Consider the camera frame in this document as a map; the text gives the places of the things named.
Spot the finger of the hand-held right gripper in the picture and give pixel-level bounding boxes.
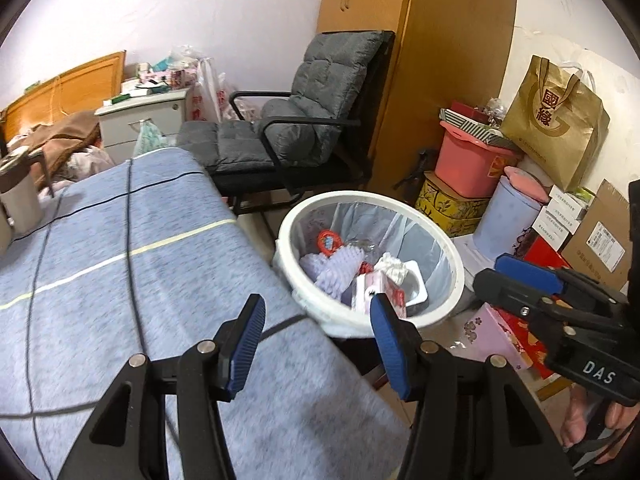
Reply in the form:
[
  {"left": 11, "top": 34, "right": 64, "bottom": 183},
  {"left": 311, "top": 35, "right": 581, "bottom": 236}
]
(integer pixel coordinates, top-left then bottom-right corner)
[
  {"left": 472, "top": 270, "right": 621, "bottom": 333},
  {"left": 495, "top": 255, "right": 628, "bottom": 311}
]

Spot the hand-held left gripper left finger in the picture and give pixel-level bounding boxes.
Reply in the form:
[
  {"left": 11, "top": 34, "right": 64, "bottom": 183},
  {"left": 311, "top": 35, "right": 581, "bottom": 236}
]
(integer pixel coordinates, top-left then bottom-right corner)
[{"left": 57, "top": 294, "right": 267, "bottom": 480}]

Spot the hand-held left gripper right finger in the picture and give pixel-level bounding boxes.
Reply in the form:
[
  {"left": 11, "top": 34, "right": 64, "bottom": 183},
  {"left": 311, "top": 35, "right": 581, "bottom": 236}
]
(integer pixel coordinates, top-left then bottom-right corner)
[{"left": 369, "top": 292, "right": 576, "bottom": 480}]

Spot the pink milk carton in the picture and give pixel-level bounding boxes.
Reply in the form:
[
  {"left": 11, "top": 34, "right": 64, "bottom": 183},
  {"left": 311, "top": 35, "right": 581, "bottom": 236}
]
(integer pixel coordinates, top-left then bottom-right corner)
[{"left": 352, "top": 272, "right": 406, "bottom": 318}]

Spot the white round trash bin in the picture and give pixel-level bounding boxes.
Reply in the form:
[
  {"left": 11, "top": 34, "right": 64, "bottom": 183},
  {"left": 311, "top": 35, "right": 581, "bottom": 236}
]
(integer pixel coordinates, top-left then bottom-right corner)
[{"left": 274, "top": 189, "right": 466, "bottom": 338}]

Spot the white yogurt cup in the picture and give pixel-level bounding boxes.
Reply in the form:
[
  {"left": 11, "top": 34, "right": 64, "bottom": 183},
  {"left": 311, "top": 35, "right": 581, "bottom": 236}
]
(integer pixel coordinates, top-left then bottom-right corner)
[{"left": 400, "top": 260, "right": 430, "bottom": 317}]

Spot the white tissue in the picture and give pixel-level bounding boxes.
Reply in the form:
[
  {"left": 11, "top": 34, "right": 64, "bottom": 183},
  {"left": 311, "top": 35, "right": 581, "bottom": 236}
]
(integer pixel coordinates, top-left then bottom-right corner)
[{"left": 374, "top": 252, "right": 412, "bottom": 286}]

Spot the white fluffy roll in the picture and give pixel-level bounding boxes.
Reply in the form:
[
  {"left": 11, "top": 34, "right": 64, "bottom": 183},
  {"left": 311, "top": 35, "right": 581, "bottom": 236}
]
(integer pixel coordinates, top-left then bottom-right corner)
[
  {"left": 299, "top": 252, "right": 326, "bottom": 286},
  {"left": 314, "top": 244, "right": 366, "bottom": 298}
]

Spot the person's right hand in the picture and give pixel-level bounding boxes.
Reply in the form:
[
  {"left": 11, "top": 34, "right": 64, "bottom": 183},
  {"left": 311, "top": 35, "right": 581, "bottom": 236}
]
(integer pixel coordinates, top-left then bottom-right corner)
[{"left": 560, "top": 385, "right": 640, "bottom": 448}]

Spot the pink floral box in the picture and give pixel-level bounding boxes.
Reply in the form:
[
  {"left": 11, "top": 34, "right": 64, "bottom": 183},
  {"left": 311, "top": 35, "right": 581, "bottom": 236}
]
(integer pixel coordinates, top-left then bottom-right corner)
[{"left": 462, "top": 302, "right": 531, "bottom": 371}]

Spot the red gift box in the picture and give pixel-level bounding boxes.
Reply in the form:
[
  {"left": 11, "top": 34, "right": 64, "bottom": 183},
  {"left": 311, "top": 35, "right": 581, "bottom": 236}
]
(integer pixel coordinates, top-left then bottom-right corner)
[{"left": 495, "top": 250, "right": 573, "bottom": 381}]

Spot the blue bin with pink lid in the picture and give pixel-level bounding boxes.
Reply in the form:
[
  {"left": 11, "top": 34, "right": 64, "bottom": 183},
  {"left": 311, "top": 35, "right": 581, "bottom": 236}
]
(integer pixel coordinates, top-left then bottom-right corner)
[{"left": 472, "top": 166, "right": 550, "bottom": 261}]

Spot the stack of white cartons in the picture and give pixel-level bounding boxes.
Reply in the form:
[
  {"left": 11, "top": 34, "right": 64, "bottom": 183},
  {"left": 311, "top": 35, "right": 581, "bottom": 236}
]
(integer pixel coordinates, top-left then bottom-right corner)
[{"left": 532, "top": 185, "right": 596, "bottom": 251}]

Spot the brown cardboard box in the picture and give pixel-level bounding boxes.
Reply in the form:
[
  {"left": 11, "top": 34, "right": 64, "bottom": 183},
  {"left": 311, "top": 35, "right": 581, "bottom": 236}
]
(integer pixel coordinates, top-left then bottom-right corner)
[{"left": 560, "top": 179, "right": 633, "bottom": 291}]

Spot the yellow patterned box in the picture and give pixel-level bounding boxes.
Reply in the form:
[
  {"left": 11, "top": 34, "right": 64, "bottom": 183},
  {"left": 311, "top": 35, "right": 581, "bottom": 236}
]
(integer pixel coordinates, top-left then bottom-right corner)
[{"left": 415, "top": 172, "right": 493, "bottom": 238}]

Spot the pink plastic bucket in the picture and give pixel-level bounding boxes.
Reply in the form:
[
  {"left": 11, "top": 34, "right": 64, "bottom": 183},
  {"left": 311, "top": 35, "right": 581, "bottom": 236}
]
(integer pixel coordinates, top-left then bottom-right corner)
[{"left": 434, "top": 120, "right": 523, "bottom": 198}]

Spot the brown paper shopping bag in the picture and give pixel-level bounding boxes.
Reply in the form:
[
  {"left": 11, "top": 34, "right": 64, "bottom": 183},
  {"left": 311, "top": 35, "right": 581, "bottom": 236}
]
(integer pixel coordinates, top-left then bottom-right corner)
[{"left": 500, "top": 55, "right": 611, "bottom": 192}]

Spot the striped gift box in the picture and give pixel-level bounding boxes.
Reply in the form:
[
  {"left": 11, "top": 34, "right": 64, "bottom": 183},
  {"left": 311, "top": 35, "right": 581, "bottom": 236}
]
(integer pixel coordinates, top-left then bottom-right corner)
[{"left": 440, "top": 101, "right": 506, "bottom": 147}]

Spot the tall wooden wardrobe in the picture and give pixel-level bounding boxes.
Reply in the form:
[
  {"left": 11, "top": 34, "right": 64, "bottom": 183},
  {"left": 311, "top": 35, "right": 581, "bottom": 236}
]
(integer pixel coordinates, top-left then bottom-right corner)
[{"left": 316, "top": 0, "right": 518, "bottom": 193}]

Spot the green white plastic bag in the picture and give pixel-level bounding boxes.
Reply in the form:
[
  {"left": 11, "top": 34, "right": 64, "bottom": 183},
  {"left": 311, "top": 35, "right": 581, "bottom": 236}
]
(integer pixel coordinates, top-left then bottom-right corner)
[{"left": 132, "top": 119, "right": 166, "bottom": 157}]

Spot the white red printed plastic bag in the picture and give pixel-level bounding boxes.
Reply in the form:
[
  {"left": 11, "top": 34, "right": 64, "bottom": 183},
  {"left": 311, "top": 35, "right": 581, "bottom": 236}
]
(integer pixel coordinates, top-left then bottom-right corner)
[{"left": 192, "top": 57, "right": 236, "bottom": 122}]

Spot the white nightstand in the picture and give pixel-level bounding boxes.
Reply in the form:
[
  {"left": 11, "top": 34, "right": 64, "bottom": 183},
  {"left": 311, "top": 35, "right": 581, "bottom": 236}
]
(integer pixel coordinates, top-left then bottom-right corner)
[{"left": 95, "top": 87, "right": 191, "bottom": 163}]

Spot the beige cup with brown band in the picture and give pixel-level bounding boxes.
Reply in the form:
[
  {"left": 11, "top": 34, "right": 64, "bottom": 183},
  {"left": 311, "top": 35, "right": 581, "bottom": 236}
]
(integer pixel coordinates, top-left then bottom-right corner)
[{"left": 0, "top": 145, "right": 46, "bottom": 233}]

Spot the grey cushioned armchair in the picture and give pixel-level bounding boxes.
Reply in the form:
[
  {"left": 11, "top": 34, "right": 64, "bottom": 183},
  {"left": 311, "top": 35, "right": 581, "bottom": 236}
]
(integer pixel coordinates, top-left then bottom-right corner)
[{"left": 176, "top": 30, "right": 396, "bottom": 211}]

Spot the brown fleece blanket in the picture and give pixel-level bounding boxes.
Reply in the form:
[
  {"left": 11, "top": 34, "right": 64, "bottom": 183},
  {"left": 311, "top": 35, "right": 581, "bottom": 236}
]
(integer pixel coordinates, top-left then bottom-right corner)
[{"left": 22, "top": 110, "right": 101, "bottom": 183}]

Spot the wooden headboard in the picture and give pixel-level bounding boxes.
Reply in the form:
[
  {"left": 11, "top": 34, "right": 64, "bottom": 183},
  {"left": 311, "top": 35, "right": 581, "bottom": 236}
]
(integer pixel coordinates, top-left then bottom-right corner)
[{"left": 0, "top": 50, "right": 127, "bottom": 128}]

